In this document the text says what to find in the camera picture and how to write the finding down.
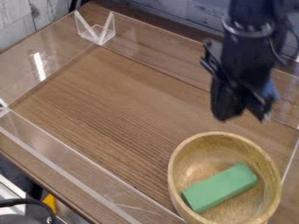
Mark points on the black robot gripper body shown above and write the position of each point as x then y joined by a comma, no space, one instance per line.
247,54

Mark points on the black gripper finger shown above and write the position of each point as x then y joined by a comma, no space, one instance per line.
227,102
259,103

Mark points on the green rectangular block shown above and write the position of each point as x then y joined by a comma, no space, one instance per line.
218,188

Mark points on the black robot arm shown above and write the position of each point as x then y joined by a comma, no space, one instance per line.
255,12

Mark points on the brown wooden bowl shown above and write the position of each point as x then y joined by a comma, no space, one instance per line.
208,153

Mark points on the yellow object under table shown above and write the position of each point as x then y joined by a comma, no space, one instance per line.
50,201

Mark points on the clear acrylic corner bracket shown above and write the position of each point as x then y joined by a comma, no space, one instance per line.
95,33

